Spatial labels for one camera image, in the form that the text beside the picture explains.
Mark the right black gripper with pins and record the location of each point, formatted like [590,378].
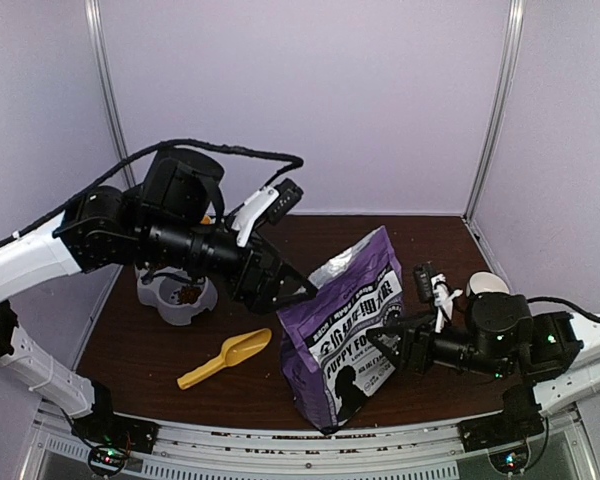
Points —
[416,336]

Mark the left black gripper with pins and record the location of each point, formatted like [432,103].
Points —
[261,298]

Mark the yellow plastic scoop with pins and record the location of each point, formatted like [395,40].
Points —
[234,350]

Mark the purple pet food bag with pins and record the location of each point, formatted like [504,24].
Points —
[325,357]

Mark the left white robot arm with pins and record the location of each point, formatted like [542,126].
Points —
[175,218]

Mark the brown pet food kibble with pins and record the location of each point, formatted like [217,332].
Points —
[186,295]

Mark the grey double pet feeder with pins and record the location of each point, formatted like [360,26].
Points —
[155,287]

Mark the white and blue bowl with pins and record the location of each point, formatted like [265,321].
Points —
[485,282]

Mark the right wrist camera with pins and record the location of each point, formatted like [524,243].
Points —
[432,288]

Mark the front aluminium rail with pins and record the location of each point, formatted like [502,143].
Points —
[420,451]

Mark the left aluminium frame post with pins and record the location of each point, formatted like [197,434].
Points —
[98,42]

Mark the aluminium frame post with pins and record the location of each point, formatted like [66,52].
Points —
[98,42]
[507,69]

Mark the right aluminium frame post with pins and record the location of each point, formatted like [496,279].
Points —
[507,69]

